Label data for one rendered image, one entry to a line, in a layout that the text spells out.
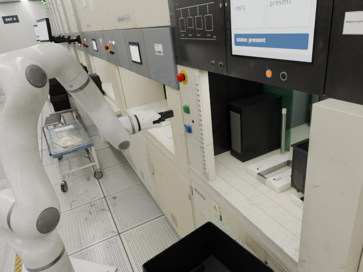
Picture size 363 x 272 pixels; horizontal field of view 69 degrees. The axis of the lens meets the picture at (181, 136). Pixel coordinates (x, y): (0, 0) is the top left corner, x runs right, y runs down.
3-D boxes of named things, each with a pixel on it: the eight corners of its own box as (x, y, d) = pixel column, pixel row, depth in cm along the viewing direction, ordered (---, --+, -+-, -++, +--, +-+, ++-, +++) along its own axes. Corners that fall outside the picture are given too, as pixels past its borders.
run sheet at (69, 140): (52, 142, 302) (52, 140, 302) (71, 134, 317) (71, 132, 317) (64, 148, 282) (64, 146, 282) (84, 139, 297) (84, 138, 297)
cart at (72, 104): (53, 124, 506) (45, 100, 486) (81, 117, 525) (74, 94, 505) (54, 141, 427) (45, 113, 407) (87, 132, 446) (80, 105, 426)
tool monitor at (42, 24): (42, 49, 360) (33, 20, 345) (80, 43, 378) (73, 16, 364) (42, 51, 326) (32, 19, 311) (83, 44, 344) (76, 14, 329)
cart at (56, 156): (54, 160, 364) (43, 128, 344) (92, 148, 385) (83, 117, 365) (62, 194, 284) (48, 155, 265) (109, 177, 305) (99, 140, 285)
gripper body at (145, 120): (132, 128, 118) (155, 121, 123) (139, 135, 110) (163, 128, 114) (129, 112, 115) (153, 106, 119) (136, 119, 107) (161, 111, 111)
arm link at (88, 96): (96, 90, 83) (138, 144, 105) (85, 69, 93) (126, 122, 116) (72, 106, 82) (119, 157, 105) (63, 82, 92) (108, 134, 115)
